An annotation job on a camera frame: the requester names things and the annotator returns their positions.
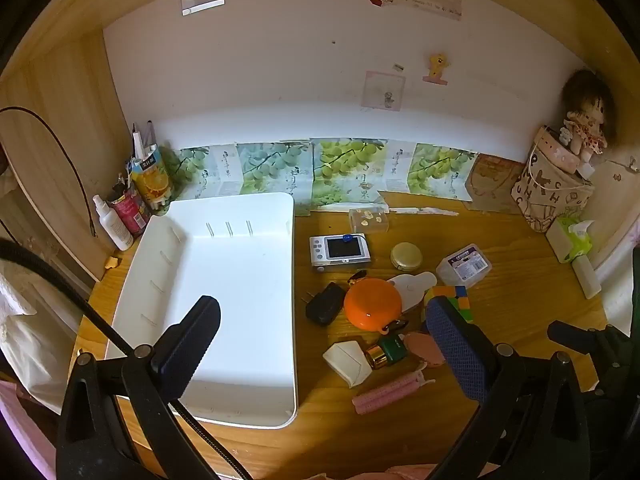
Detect pink red packet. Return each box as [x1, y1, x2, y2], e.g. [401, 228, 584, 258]
[109, 185, 151, 238]

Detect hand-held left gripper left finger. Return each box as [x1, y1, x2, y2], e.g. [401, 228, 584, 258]
[56, 296, 236, 480]

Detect peach soft object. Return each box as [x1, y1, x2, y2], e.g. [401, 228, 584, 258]
[402, 330, 446, 368]

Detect colourful puzzle cube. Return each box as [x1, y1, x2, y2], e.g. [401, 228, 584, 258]
[425, 285, 473, 323]

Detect black braided cable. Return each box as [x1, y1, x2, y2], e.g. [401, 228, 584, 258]
[0, 237, 253, 480]

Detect clear box gold trinkets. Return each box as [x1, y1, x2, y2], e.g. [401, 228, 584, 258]
[349, 207, 390, 233]

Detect white paper box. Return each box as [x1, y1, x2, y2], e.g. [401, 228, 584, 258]
[322, 340, 373, 388]

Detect grape print poster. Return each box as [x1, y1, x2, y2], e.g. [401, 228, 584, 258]
[377, 141, 480, 202]
[311, 137, 390, 213]
[237, 141, 313, 206]
[170, 146, 241, 201]

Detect white paper strip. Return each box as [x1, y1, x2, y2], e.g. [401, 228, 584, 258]
[390, 205, 459, 217]

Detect orange round case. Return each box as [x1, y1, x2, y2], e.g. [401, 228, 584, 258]
[343, 279, 404, 331]

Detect white plastic device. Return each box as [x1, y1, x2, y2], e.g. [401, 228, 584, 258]
[387, 271, 438, 311]

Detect white digital device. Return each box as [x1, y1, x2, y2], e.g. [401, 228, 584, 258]
[309, 234, 372, 273]

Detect yellow cartoon sticker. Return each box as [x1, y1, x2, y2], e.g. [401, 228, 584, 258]
[422, 51, 451, 84]

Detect printed canvas bag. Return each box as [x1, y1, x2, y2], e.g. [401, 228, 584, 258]
[511, 125, 597, 234]

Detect white spray bottle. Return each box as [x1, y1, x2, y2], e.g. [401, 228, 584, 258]
[92, 195, 135, 252]

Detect pink fabric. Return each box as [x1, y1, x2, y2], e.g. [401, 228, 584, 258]
[0, 380, 58, 480]

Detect brown haired doll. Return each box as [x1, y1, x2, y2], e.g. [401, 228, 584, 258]
[561, 67, 620, 167]

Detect round gold compact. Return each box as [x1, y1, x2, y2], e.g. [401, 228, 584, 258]
[390, 242, 423, 268]

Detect pink bordered note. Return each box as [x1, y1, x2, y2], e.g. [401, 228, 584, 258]
[361, 71, 405, 111]

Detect black charger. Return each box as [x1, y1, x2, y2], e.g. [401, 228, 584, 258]
[306, 282, 347, 328]

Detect green tissue pack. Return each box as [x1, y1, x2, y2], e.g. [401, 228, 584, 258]
[545, 215, 597, 265]

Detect thin black cable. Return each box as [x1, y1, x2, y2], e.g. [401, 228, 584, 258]
[0, 106, 99, 237]

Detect brown paper sheet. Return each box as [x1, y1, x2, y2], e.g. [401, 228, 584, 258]
[465, 152, 527, 212]

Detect clear box blue label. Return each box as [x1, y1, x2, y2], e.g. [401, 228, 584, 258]
[436, 243, 493, 288]

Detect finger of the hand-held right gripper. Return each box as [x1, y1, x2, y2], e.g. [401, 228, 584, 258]
[547, 321, 608, 356]

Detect white tube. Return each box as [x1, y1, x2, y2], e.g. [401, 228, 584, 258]
[131, 122, 147, 161]

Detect pink hair rollers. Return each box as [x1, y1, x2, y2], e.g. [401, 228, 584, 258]
[352, 372, 436, 415]

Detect white cloth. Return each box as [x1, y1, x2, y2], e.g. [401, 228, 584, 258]
[0, 260, 86, 413]

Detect green jar gold cap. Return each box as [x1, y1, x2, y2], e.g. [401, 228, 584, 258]
[365, 336, 408, 367]

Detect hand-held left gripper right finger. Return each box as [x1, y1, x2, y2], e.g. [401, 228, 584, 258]
[425, 296, 593, 480]

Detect white plastic tray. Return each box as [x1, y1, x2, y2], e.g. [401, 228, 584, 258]
[104, 191, 299, 429]

